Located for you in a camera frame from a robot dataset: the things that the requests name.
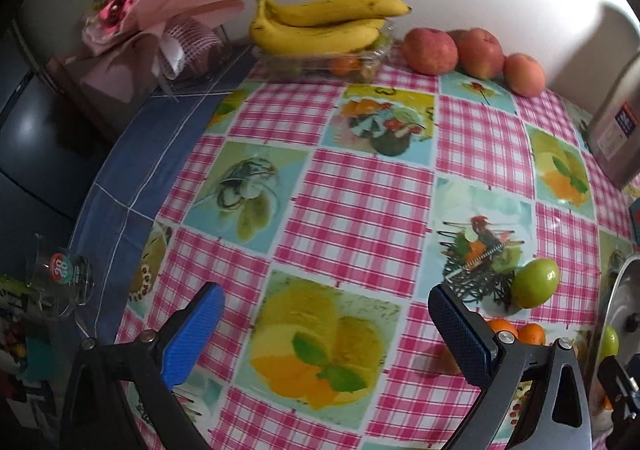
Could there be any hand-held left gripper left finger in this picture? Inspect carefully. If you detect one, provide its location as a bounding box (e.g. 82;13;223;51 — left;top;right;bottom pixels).
60;281;226;450

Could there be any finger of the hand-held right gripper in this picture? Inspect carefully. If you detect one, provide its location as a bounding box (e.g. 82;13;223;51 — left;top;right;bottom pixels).
597;352;640;426

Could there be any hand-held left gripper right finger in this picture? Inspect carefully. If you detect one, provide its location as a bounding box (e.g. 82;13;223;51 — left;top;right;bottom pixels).
428;284;593;450

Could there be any large orange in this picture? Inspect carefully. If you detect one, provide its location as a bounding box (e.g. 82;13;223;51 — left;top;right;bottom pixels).
486;318;520;343

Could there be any green jujube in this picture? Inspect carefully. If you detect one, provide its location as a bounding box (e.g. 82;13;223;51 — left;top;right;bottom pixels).
597;325;621;361
511;257;561;309

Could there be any steel plate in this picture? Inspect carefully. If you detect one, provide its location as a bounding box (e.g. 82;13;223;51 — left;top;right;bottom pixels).
587;252;640;450

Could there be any glass mug with logo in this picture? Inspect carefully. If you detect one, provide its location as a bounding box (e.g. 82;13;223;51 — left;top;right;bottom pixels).
30;235;96;321

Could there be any pink checked fruit tablecloth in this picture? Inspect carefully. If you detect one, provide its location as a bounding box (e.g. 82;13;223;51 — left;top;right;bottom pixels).
115;65;640;450

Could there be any blue cloth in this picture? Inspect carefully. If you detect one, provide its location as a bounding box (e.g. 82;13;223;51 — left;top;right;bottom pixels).
67;45;256;331

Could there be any steel thermos jug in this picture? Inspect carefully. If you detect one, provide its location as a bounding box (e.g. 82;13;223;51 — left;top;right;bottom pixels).
587;0;640;191

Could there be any red apple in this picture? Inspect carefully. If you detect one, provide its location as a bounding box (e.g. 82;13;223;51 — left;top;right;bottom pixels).
502;52;547;97
402;27;460;77
447;28;505;81

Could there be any clear plastic fruit container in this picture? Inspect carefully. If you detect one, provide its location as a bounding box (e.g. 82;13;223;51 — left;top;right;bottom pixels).
252;27;396;83

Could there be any orange in plastic container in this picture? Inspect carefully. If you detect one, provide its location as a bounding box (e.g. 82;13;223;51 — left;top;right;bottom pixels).
331;56;362;77

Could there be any pink flower bouquet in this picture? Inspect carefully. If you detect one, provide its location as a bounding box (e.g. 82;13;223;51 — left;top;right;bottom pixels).
82;0;246;96

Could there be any yellow banana bunch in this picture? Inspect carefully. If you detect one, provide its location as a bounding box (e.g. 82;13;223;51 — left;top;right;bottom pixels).
248;0;412;56

